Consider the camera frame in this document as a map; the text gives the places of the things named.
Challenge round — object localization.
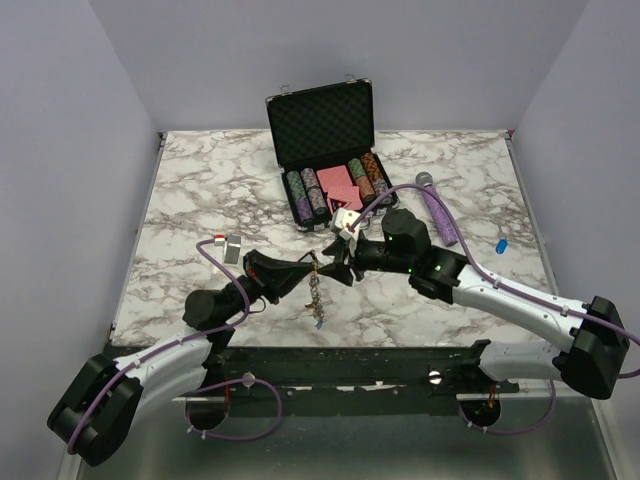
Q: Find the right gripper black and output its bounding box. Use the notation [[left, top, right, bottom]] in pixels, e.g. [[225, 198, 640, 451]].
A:
[[316, 231, 413, 288]]

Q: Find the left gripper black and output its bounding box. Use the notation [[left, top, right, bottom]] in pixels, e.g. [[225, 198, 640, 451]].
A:
[[220, 249, 314, 323]]

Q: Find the key with black tag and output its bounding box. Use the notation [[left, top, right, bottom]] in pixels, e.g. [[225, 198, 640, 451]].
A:
[[299, 251, 318, 264]]

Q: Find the silver disc keyring holder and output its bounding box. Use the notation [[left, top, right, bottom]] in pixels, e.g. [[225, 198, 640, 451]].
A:
[[306, 261, 325, 325]]

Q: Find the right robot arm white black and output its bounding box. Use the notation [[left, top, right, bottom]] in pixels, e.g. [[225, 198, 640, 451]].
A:
[[319, 208, 630, 400]]

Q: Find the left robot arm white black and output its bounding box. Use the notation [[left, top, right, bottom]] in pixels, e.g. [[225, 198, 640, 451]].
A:
[[47, 250, 314, 466]]

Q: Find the pink playing card deck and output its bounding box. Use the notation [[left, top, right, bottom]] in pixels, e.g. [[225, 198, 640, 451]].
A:
[[316, 165, 363, 211]]

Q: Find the purple glitter toy microphone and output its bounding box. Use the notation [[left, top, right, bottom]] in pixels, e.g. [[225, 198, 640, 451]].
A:
[[415, 172, 458, 247]]

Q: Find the black poker chip case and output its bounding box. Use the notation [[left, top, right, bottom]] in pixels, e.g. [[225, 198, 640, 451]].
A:
[[265, 79, 392, 233]]

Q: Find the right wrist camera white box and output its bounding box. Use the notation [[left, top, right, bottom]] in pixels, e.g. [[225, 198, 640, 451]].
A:
[[330, 207, 360, 241]]

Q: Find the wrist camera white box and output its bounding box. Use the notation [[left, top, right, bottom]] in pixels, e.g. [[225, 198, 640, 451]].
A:
[[330, 207, 360, 241], [214, 234, 242, 267]]

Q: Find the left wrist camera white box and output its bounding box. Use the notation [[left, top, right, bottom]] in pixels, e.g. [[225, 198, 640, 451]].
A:
[[214, 234, 242, 267]]

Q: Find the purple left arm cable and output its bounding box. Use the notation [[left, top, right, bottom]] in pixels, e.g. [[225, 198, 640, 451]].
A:
[[66, 239, 284, 455]]

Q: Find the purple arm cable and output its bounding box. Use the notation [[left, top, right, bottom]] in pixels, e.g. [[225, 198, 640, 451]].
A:
[[66, 239, 284, 455], [349, 183, 640, 435]]

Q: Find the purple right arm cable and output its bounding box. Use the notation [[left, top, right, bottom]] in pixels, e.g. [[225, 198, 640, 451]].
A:
[[349, 183, 640, 435]]

